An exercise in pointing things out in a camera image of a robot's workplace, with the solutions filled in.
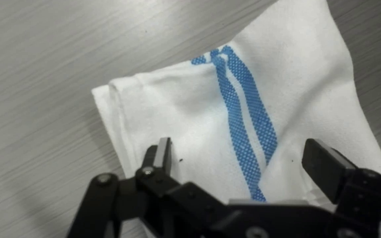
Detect white towel blue stripes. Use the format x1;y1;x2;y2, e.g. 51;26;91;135
90;0;381;209

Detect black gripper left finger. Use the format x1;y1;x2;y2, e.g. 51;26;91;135
66;137;225;238

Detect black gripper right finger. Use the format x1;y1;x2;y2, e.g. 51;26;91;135
301;138;381;238

